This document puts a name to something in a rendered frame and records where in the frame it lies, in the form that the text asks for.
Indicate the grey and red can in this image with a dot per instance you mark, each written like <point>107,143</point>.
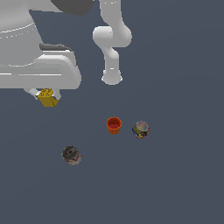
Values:
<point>71,155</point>

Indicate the colourful printed can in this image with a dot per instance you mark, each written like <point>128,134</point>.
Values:
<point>141,129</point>

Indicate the yellow block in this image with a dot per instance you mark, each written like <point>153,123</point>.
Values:
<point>47,98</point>

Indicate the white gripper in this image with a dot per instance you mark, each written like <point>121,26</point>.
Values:
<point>43,73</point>

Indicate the orange ribbed cup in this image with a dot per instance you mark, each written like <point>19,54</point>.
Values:
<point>114,125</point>

